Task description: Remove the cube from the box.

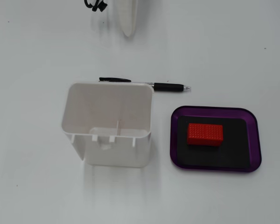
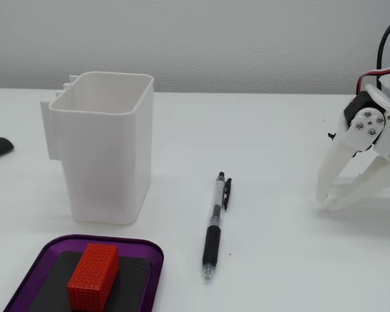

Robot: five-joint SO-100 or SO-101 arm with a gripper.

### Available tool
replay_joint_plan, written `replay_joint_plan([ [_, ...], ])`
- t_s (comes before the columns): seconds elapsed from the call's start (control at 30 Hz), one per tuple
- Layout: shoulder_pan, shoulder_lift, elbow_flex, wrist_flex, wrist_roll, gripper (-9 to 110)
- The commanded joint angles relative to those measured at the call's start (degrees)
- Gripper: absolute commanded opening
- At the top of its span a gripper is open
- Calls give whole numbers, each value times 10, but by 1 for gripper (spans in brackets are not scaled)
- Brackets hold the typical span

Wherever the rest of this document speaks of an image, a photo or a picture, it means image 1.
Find black cable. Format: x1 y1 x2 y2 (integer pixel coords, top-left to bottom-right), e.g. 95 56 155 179
84 0 108 12

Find black flat mat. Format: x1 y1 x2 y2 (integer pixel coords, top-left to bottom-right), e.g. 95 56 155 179
177 115 252 170

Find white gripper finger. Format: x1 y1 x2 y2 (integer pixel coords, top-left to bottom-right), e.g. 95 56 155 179
118 0 139 38

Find white plastic open box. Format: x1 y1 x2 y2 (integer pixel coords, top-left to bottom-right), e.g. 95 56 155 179
61 82 154 168

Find red studded cube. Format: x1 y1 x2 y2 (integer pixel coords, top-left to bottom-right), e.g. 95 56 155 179
186 123 224 146

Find black ballpoint pen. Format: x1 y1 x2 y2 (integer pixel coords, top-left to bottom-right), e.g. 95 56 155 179
98 77 193 93

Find purple tray black mat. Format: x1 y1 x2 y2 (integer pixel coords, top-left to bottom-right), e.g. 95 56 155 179
169 105 263 174

